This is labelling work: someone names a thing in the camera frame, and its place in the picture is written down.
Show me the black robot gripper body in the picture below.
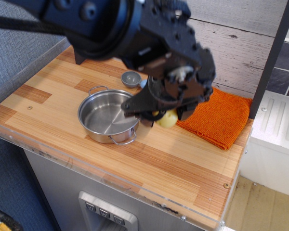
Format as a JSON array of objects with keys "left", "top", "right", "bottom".
[{"left": 120, "top": 0, "right": 216, "bottom": 116}]

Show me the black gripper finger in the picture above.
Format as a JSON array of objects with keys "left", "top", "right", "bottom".
[
  {"left": 176, "top": 103, "right": 198, "bottom": 121},
  {"left": 135, "top": 111, "right": 166, "bottom": 127}
]

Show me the yellow toy potato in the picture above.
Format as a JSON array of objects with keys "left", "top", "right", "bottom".
[{"left": 155, "top": 109, "right": 178, "bottom": 128}]

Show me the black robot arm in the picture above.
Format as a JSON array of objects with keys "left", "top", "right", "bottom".
[{"left": 14, "top": 0, "right": 216, "bottom": 121}]

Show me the stainless steel pot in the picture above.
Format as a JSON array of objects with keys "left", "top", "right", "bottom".
[{"left": 78, "top": 86, "right": 140, "bottom": 145}]

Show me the orange knitted cloth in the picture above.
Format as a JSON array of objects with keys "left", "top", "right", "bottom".
[{"left": 177, "top": 88, "right": 252, "bottom": 150}]

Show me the blue grey toy scoop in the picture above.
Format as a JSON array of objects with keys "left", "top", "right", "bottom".
[{"left": 121, "top": 71, "right": 147, "bottom": 89}]

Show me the clear acrylic edge guard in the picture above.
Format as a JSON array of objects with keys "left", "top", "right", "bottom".
[{"left": 0, "top": 117, "right": 253, "bottom": 231}]

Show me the white ribbed cabinet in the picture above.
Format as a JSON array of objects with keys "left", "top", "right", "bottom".
[{"left": 240, "top": 91, "right": 289, "bottom": 195}]

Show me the silver dispenser button panel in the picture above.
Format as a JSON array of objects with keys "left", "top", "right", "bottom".
[{"left": 79, "top": 191, "right": 139, "bottom": 231}]

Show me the yellow black object on floor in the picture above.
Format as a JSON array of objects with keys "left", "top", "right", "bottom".
[{"left": 0, "top": 210, "right": 24, "bottom": 231}]

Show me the left dark grey post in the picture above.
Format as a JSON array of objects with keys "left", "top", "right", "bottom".
[{"left": 72, "top": 44, "right": 92, "bottom": 65}]

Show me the dark grey post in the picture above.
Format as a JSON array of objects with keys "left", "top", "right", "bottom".
[
  {"left": 72, "top": 44, "right": 92, "bottom": 65},
  {"left": 249, "top": 0, "right": 289, "bottom": 119}
]

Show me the right dark grey post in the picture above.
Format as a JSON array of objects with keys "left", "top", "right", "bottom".
[{"left": 249, "top": 0, "right": 289, "bottom": 119}]

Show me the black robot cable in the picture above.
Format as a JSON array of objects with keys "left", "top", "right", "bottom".
[{"left": 0, "top": 13, "right": 126, "bottom": 61}]

